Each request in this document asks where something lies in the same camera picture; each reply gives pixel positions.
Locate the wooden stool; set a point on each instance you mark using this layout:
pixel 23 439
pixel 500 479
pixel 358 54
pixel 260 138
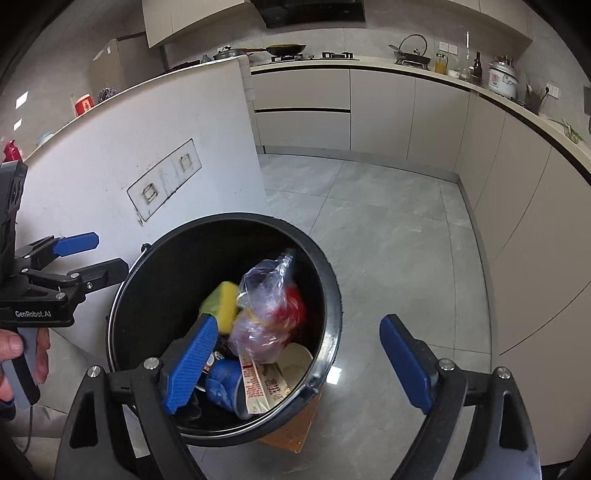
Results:
pixel 291 429

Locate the black trash bin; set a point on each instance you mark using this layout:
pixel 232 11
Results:
pixel 175 277

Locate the white kitchen peninsula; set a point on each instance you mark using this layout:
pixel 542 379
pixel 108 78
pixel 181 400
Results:
pixel 92 152

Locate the gas stove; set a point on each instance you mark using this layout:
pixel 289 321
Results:
pixel 318 57

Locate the black frying pan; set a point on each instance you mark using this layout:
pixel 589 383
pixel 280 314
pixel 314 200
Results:
pixel 286 48

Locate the dark scrub ball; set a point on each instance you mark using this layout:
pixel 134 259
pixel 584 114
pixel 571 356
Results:
pixel 106 94

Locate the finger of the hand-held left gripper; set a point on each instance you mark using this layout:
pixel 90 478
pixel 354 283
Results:
pixel 101 271
pixel 76 242

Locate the red plastic bag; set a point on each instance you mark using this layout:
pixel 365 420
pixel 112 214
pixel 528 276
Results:
pixel 295 309

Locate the dark glass bottle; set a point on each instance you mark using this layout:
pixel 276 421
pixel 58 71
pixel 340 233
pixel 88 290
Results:
pixel 478 69

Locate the clear plastic bag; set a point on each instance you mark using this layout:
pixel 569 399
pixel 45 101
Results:
pixel 263 286

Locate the green vegetable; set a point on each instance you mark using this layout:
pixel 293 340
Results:
pixel 575 131

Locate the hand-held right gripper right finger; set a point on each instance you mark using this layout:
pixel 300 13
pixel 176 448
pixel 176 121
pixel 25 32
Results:
pixel 406 364

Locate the person's left hand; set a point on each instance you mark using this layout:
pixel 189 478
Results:
pixel 11 344

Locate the blue plastic cup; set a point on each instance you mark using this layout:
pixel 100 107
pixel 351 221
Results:
pixel 224 378

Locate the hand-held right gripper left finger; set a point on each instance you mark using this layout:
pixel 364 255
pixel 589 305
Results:
pixel 194 364

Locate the white upper cabinets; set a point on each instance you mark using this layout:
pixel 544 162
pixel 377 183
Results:
pixel 184 21

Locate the cardboard box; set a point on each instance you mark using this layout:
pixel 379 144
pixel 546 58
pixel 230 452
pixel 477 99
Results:
pixel 124 60

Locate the black range hood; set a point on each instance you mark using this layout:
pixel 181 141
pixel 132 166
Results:
pixel 309 10

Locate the white wall outlet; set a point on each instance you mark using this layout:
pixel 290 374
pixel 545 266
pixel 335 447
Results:
pixel 447 47
pixel 552 90

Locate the beige kitchen cabinets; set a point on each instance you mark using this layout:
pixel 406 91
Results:
pixel 378 106

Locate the yellow green sponge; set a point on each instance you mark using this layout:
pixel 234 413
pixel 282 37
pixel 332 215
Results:
pixel 221 304

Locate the wok with glass lid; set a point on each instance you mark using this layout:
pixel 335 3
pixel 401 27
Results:
pixel 411 55

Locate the grey pot with lid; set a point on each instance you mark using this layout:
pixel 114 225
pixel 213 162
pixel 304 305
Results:
pixel 228 53

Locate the orange juice jar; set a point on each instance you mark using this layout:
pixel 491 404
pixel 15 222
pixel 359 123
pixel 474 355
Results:
pixel 441 64

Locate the red jar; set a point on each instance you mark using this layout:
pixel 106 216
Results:
pixel 84 105

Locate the white paper cup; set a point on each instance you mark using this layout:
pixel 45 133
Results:
pixel 295 360

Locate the dark utensil holder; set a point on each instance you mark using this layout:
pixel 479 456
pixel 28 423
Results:
pixel 534 101

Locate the white rice cooker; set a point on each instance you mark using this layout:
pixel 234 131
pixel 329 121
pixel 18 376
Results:
pixel 502 78

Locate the white red printed carton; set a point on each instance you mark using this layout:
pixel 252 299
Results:
pixel 256 387

